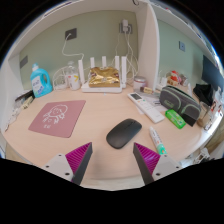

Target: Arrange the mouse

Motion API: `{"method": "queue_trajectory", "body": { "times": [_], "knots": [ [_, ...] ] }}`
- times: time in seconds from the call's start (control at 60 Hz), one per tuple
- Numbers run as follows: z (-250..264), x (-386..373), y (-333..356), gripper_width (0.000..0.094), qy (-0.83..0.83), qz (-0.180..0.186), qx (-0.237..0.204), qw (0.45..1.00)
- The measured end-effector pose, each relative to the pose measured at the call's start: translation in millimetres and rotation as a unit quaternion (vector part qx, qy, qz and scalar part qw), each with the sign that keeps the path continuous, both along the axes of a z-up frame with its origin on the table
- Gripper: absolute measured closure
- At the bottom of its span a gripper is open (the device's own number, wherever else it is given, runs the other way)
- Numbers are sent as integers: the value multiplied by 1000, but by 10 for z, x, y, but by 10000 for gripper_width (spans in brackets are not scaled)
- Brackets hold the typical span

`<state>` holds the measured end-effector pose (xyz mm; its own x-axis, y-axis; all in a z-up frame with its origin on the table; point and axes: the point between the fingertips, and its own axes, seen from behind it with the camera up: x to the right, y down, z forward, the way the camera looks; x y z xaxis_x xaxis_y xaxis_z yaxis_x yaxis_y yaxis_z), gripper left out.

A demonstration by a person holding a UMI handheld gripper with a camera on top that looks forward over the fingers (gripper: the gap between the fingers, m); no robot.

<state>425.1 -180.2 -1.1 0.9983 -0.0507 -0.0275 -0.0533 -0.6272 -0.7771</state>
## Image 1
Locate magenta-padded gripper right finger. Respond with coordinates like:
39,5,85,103
133,142,183,185

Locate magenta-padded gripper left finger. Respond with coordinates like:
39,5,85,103
42,142,94,186

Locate black computer mouse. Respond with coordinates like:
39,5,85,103
105,118,143,150

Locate pink printed mouse pad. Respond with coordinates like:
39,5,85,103
27,99,87,139

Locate white and green tube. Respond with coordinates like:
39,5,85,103
148,126,168,156

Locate green tissue pack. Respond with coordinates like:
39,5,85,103
164,109,187,130

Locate white remote control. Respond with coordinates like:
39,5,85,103
127,91,166,124

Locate grey zip pencil case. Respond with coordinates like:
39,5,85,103
158,85,202,122

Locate white router with antennas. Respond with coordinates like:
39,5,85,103
77,55,128,94

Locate pale yellow small box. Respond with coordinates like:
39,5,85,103
19,95,34,110

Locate small jar with pink lid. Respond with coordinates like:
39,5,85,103
133,75,148,93

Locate clear bottle with white label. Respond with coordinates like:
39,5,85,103
65,60,82,91

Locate dark printed packet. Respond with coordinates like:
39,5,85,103
14,89,35,103

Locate blue detergent bottle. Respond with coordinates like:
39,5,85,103
29,63,54,99

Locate gold foil snack bag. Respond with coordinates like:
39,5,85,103
88,66,121,89

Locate red figurine toy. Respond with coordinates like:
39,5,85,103
167,69,181,87

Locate black cloth bag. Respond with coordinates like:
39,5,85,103
193,83,214,107

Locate black monitor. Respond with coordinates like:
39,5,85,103
201,54,224,93

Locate white shelf unit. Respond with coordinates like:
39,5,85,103
135,0,221,90

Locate grey socket under charger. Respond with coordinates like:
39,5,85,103
118,22,133,35

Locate white socket cable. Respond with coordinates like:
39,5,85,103
61,33,86,62

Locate dark grey wall plate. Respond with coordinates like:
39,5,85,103
19,55,30,70

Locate white charger cables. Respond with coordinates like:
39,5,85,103
114,31,139,84

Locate blue-grey wall plate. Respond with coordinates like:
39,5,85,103
178,40,186,53

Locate dark grey wall socket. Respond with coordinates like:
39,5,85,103
64,27,78,42

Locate white wall charger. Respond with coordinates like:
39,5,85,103
121,19,130,34

